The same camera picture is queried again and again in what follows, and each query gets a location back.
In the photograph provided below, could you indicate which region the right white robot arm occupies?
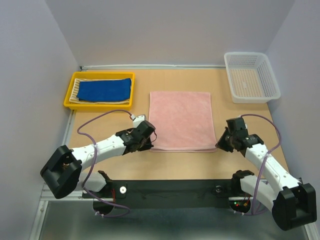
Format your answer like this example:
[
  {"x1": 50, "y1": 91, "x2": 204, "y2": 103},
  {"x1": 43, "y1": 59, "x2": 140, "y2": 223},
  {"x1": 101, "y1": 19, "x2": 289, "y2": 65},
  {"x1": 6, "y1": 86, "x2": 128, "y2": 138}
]
[{"x1": 215, "y1": 115, "x2": 317, "y2": 231}]

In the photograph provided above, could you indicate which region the pink towel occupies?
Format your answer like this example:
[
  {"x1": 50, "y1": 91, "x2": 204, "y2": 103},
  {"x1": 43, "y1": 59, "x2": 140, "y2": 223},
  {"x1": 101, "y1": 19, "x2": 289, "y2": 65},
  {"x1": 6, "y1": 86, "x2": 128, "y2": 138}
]
[{"x1": 148, "y1": 91, "x2": 217, "y2": 153}]

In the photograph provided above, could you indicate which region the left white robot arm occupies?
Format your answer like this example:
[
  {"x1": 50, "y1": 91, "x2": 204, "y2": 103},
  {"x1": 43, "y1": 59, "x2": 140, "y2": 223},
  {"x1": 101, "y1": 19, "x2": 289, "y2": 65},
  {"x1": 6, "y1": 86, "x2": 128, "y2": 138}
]
[{"x1": 40, "y1": 120, "x2": 156, "y2": 199}]

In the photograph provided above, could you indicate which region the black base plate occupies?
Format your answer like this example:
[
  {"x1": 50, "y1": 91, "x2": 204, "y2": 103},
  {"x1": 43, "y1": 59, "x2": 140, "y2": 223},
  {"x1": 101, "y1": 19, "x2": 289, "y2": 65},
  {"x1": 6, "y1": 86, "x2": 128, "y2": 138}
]
[{"x1": 95, "y1": 179, "x2": 251, "y2": 213}]

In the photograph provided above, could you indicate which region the yellow plastic tray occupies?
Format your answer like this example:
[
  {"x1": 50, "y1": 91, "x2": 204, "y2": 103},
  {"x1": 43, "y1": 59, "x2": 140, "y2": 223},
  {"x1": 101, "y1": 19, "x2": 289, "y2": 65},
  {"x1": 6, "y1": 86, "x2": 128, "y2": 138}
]
[{"x1": 63, "y1": 71, "x2": 135, "y2": 112}]

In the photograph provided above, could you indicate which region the white plastic basket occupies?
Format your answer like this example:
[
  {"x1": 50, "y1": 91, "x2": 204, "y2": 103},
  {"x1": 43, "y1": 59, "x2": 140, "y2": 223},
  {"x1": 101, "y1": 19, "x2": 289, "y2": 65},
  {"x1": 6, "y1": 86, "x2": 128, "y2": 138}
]
[{"x1": 224, "y1": 52, "x2": 281, "y2": 104}]

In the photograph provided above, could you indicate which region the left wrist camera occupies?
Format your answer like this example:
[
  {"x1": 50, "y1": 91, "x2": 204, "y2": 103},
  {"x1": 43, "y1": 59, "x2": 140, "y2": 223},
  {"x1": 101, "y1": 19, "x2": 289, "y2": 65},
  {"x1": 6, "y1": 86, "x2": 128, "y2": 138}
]
[{"x1": 130, "y1": 114, "x2": 147, "y2": 128}]

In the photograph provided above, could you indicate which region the blue towel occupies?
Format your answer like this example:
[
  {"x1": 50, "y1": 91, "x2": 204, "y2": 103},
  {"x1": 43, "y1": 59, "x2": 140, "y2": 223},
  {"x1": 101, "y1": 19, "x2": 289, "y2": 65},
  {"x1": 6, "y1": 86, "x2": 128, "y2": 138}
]
[{"x1": 76, "y1": 78, "x2": 132, "y2": 103}]

